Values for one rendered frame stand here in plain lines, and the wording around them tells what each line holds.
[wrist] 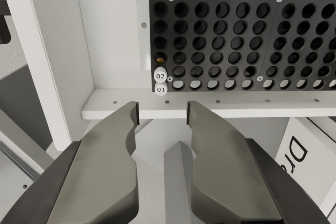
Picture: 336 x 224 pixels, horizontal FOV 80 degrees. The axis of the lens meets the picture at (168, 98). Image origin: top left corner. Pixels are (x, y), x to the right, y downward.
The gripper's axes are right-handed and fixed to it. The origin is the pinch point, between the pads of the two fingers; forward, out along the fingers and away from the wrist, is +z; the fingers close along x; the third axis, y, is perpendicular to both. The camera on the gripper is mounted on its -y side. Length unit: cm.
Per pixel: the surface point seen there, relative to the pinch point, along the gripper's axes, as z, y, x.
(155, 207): 97, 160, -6
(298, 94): 11.6, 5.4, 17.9
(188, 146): 93, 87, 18
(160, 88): 6.2, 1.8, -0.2
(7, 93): 33, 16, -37
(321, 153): 8.1, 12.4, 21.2
